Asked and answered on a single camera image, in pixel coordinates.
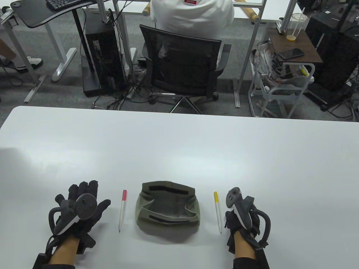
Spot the person's left hand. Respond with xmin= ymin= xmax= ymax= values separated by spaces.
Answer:
xmin=49 ymin=181 xmax=111 ymax=254

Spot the person's right hand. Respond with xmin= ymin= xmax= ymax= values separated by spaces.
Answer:
xmin=224 ymin=196 xmax=271 ymax=254

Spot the yellow white twist pen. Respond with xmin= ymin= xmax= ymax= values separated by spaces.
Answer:
xmin=214 ymin=192 xmax=222 ymax=235

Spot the red white twist pen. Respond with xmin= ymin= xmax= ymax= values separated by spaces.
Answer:
xmin=118 ymin=190 xmax=127 ymax=233

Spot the olive green fabric pencil pouch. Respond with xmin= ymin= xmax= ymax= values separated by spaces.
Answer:
xmin=135 ymin=181 xmax=201 ymax=234

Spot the person's right forearm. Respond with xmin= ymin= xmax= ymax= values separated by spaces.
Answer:
xmin=233 ymin=233 xmax=267 ymax=269

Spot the black left hand controller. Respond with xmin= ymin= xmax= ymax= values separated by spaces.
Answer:
xmin=49 ymin=194 xmax=98 ymax=236

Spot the black hand controller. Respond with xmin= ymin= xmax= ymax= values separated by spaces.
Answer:
xmin=226 ymin=187 xmax=271 ymax=248
xmin=49 ymin=194 xmax=98 ymax=236

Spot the black right hand controller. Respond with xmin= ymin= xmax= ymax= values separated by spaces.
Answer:
xmin=226 ymin=187 xmax=271 ymax=248

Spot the black left wrist sensor box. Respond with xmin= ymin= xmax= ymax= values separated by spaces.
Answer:
xmin=33 ymin=253 xmax=47 ymax=269

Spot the white rolling cart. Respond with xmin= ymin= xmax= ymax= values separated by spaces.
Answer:
xmin=248 ymin=49 xmax=316 ymax=118

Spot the black computer tower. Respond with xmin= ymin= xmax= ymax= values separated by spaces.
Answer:
xmin=81 ymin=10 xmax=127 ymax=98

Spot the white shoe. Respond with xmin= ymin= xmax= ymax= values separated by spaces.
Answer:
xmin=15 ymin=56 xmax=43 ymax=74

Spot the clear plastic bag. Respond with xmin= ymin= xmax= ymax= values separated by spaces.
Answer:
xmin=250 ymin=41 xmax=285 ymax=84

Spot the black mesh office chair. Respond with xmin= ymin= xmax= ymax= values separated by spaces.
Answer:
xmin=139 ymin=24 xmax=233 ymax=114

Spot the black smartphone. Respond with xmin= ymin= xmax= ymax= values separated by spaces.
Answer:
xmin=277 ymin=48 xmax=305 ymax=60

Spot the brown wooden side table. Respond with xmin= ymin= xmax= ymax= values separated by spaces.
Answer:
xmin=266 ymin=27 xmax=323 ymax=63

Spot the black equipment case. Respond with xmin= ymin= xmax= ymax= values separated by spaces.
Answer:
xmin=304 ymin=11 xmax=359 ymax=91

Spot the black curved standing desk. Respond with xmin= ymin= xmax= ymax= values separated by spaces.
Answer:
xmin=10 ymin=0 xmax=112 ymax=74

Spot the clear plastic cup with straw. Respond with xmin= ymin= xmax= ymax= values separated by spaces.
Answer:
xmin=287 ymin=7 xmax=310 ymax=42

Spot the brown cardboard tube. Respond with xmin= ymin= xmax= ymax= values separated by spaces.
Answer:
xmin=142 ymin=6 xmax=260 ymax=23

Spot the black keyboard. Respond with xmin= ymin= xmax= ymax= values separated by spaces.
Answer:
xmin=46 ymin=0 xmax=89 ymax=10

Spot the long white desk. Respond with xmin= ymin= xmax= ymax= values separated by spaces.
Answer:
xmin=112 ymin=0 xmax=309 ymax=24

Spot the black right wrist strap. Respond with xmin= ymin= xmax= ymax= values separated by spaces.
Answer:
xmin=233 ymin=256 xmax=267 ymax=269

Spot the floor cable bundle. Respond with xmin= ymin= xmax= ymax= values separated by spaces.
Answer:
xmin=91 ymin=64 xmax=153 ymax=110
xmin=327 ymin=95 xmax=359 ymax=121

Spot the aluminium frame with foot rail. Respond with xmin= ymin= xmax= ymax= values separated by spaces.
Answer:
xmin=0 ymin=7 xmax=47 ymax=103

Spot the aluminium frame post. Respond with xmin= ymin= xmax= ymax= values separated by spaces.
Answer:
xmin=234 ymin=0 xmax=267 ymax=109
xmin=95 ymin=0 xmax=113 ymax=24
xmin=276 ymin=0 xmax=298 ymax=34
xmin=112 ymin=0 xmax=134 ymax=76

